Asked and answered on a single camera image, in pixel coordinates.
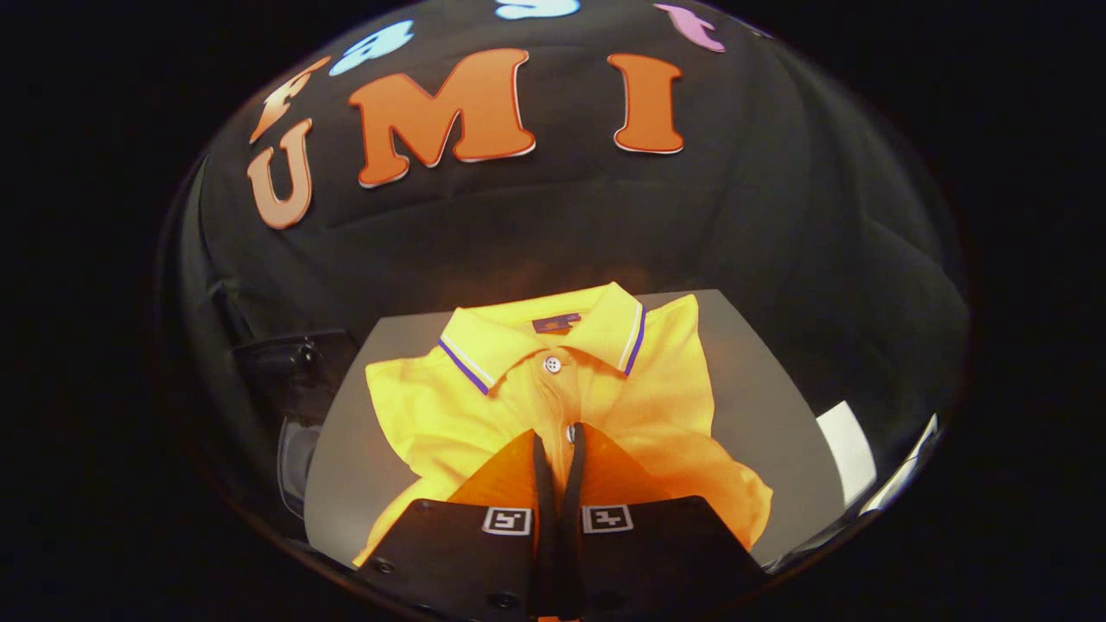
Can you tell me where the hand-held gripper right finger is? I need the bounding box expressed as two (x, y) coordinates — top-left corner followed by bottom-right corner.
(557, 422), (770, 619)

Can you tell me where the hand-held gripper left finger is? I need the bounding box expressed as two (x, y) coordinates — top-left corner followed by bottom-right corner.
(354, 429), (560, 622)

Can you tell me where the yellow polo shirt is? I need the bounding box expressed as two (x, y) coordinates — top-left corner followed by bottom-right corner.
(353, 282), (774, 567)

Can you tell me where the grey cabinet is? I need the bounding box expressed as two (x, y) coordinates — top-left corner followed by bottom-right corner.
(302, 289), (848, 567)

